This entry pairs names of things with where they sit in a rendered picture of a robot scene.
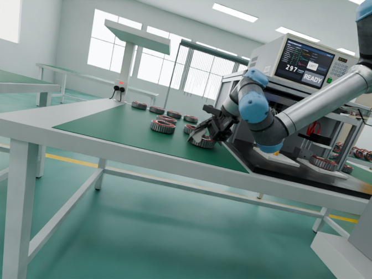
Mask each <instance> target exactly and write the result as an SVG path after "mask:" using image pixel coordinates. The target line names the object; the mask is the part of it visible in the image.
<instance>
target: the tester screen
mask: <svg viewBox="0 0 372 279"><path fill-rule="evenodd" d="M332 59H333V56H332V55H330V54H327V53H324V52H321V51H318V50H315V49H312V48H309V47H307V46H304V45H301V44H298V43H295V42H292V41H289V40H288V42H287V44H286V47H285V50H284V52H283V55H282V58H281V61H280V64H279V66H278V69H281V70H284V71H287V72H289V73H293V74H296V75H299V76H301V78H300V79H296V78H294V77H291V76H288V75H284V74H281V73H278V69H277V71H276V74H277V75H281V76H284V77H286V78H289V79H293V80H296V81H299V82H303V83H305V84H308V85H312V86H315V87H318V88H320V87H319V86H316V85H313V84H309V83H307V82H304V81H301V80H302V78H303V75H304V72H305V71H309V72H312V73H315V74H318V75H322V76H324V77H325V75H326V74H324V73H320V72H318V71H315V70H312V69H309V68H307V66H308V63H309V61H310V62H313V63H316V64H319V65H321V66H325V67H327V68H329V66H330V63H331V61H332ZM287 64H288V65H292V66H295V67H297V68H298V69H297V72H296V73H295V72H293V71H289V70H286V69H285V68H286V65H287ZM327 70H328V69H327ZM326 73H327V72H326Z"/></svg>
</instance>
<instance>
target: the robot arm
mask: <svg viewBox="0 0 372 279"><path fill-rule="evenodd" d="M355 22H356V26H357V33H358V44H359V56H360V57H359V61H358V62H357V64H355V65H354V66H352V67H351V68H349V70H348V72H347V74H345V75H343V76H342V77H340V78H338V79H336V80H335V81H333V82H332V83H330V84H328V85H327V86H325V87H323V88H321V89H320V90H318V91H316V92H314V93H313V94H311V95H309V96H307V97H306V98H304V99H303V100H301V101H299V102H297V103H296V104H294V105H292V106H291V107H289V108H287V109H285V110H284V111H282V112H280V113H279V114H277V115H276V116H274V117H273V116H272V113H271V110H270V108H269V106H268V101H267V99H266V98H265V95H264V92H263V89H265V87H266V85H267V84H268V83H269V79H268V78H267V76H266V75H264V74H263V73H262V72H261V71H259V70H257V69H255V68H251V69H249V70H248V72H247V73H246V74H245V75H244V76H243V77H242V79H241V80H240V81H239V83H238V84H237V85H236V87H235V88H234V89H233V91H232V92H231V94H230V95H229V96H228V97H227V98H226V100H225V101H224V102H223V105H222V106H221V108H220V109H218V108H216V107H214V106H213V105H204V106H203V110H204V111H206V112H207V113H211V114H213V115H214V116H212V117H210V118H209V119H207V120H205V121H203V122H201V123H200V124H198V125H197V127H196V128H195V129H194V131H193V132H192V133H191V134H190V136H189V138H188V139H187V141H188V142H189V141H190V140H192V139H194V140H195V141H196V143H200V142H201V141H202V136H203V135H205V134H206V132H207V130H206V128H207V129H208V131H209V134H210V135H209V137H210V139H211V140H215V144H216V143H217V142H218V144H220V146H222V142H226V140H227V139H228V138H229V137H230V136H231V135H232V134H233V132H232V131H231V129H230V127H231V126H232V125H233V124H238V123H239V122H240V121H239V119H238V117H239V116H240V115H241V117H242V119H243V120H245V121H246V123H247V125H248V127H249V129H250V131H251V133H252V135H253V137H254V139H255V142H256V144H257V145H258V147H259V149H260V150H261V151H263V152H264V153H275V152H277V151H279V150H280V149H281V147H282V146H283V139H284V138H286V137H287V136H289V135H291V134H293V133H295V132H296V131H298V130H300V129H302V128H304V127H305V126H307V125H309V124H310V123H312V122H314V121H316V120H318V119H319V118H321V117H323V116H325V115H326V114H328V113H330V112H332V111H334V110H335V109H337V108H339V107H341V106H343V105H344V104H346V103H348V102H349V101H351V100H353V99H355V98H357V97H358V96H360V95H362V94H370V93H372V0H364V1H363V2H362V3H361V4H360V5H359V6H358V7H357V9H356V20H355Z"/></svg>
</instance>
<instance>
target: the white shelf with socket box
mask: <svg viewBox="0 0 372 279"><path fill-rule="evenodd" d="M104 26H105V27H106V28H107V29H108V30H110V31H111V32H112V33H113V34H114V35H115V36H116V37H117V38H118V39H119V40H120V41H123V42H126V44H125V50H124V54H123V60H122V65H121V71H120V77H119V79H115V83H114V87H113V92H114V93H115V92H116V99H113V100H114V101H116V102H120V103H124V104H126V103H127V102H126V101H125V100H126V95H127V90H128V85H129V80H130V74H131V69H132V63H133V58H134V54H135V49H136V46H139V47H143V48H146V49H149V50H153V51H156V52H159V53H162V54H165V55H169V56H170V54H171V39H168V38H165V37H162V36H159V35H156V34H153V33H149V32H146V31H144V30H140V29H137V28H134V27H130V26H127V25H124V24H121V23H118V22H114V21H112V20H109V19H105V22H104ZM114 93H113V95H112V98H113V96H114ZM112 98H109V99H112Z"/></svg>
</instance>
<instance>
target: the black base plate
mask: <svg viewBox="0 0 372 279"><path fill-rule="evenodd" d="M224 143H225V144H226V145H227V146H228V147H229V148H230V149H231V150H232V152H233V153H234V154H235V155H236V156H237V157H238V158H239V159H240V160H241V161H242V162H243V163H244V164H245V165H246V166H247V167H248V168H249V169H250V170H251V171H252V172H253V173H257V174H262V175H266V176H269V177H274V178H278V179H283V180H287V181H291V182H295V183H300V184H304V185H309V186H312V187H316V188H321V189H326V190H330V191H333V192H338V193H342V194H347V195H351V196H355V197H359V198H364V199H368V200H370V198H371V196H372V186H371V185H369V184H367V183H365V182H363V181H361V180H359V179H357V178H354V177H352V176H350V175H348V174H346V173H344V172H342V171H340V170H336V171H337V172H339V173H341V174H343V175H346V176H347V177H348V179H344V178H340V177H336V176H333V175H329V174H324V173H320V172H317V171H315V170H314V169H312V168H310V167H308V166H307V165H305V164H303V163H301V162H299V161H298V160H296V159H297V158H296V157H294V156H292V153H290V152H286V151H282V150H280V152H279V153H281V154H282V155H284V156H286V157H288V158H289V159H291V160H293V161H295V162H296V163H298V164H300V167H295V166H291V165H288V164H284V163H280V162H275V161H271V160H268V159H266V158H265V157H264V156H262V155H261V154H259V153H258V152H256V151H255V150H254V149H253V147H254V146H253V145H252V144H253V143H251V142H247V141H243V140H240V139H236V138H235V140H234V143H231V142H227V141H226V142H224Z"/></svg>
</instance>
